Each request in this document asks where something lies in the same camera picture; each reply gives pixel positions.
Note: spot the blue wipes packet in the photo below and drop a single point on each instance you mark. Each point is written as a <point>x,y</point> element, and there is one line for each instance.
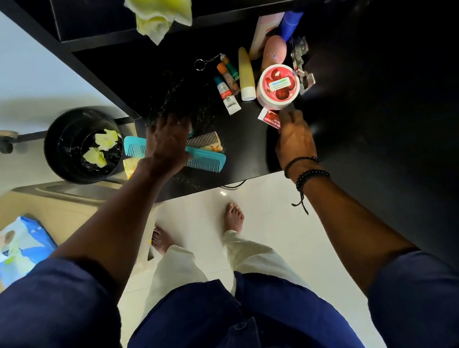
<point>31,248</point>

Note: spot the black cabinet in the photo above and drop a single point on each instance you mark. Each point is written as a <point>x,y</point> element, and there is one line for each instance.
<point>419,104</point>

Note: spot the person's right foot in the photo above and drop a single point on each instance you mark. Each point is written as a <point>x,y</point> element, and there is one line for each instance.
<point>233,218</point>

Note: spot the silver cabinet hinge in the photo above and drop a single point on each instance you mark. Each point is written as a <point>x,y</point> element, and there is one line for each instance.
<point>302,63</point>

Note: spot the blue lotion bottle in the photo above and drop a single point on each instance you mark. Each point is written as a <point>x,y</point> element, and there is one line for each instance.
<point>290,23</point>

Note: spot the person's left forearm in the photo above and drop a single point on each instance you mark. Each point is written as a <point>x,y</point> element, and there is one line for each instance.
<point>116,230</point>

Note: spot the yellow cleaning wipe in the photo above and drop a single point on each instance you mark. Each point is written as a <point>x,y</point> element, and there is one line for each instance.
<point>159,3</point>

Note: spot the yellow makeup sponge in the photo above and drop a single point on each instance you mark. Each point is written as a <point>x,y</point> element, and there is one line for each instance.
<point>245,72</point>

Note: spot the person's left hand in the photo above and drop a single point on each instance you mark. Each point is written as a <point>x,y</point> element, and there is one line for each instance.
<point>168,147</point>

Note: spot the small green bottle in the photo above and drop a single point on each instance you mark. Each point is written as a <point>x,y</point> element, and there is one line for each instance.
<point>230,68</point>

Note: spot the navy blue shirt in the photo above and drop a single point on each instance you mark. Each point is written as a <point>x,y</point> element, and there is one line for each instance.
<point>238,332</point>

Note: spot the teal comb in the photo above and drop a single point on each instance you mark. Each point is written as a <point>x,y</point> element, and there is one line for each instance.
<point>210,161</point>

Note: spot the white tube with teal cap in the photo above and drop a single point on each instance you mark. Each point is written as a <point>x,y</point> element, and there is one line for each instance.
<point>227,95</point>

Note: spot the crumpled yellow wipe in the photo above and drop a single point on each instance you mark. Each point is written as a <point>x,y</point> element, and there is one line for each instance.
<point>106,139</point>
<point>95,157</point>

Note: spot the person's left foot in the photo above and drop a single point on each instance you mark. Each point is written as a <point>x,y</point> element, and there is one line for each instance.
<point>161,240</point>

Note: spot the pink makeup sponge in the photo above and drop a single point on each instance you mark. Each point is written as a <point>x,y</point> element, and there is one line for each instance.
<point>273,52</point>

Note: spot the red cream jar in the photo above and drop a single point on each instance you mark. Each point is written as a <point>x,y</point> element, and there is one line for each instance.
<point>278,86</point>

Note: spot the pink lotion bottle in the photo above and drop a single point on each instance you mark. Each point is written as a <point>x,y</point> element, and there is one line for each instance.
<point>265,32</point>

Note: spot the person's right hand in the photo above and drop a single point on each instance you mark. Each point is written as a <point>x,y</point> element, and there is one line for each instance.
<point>294,141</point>

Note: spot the person's foot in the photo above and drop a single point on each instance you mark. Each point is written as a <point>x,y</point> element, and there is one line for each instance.
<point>233,218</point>
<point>161,240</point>

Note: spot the orange lip balm stick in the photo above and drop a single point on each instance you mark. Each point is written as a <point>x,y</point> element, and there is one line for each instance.
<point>228,77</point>

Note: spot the beige plastic stool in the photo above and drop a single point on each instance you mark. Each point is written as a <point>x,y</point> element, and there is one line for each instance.
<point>64,208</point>

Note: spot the person's right forearm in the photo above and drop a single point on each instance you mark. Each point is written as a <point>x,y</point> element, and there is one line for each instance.
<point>353,230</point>

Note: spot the black waste bin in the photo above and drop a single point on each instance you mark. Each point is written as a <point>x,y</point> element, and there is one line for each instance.
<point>62,142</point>

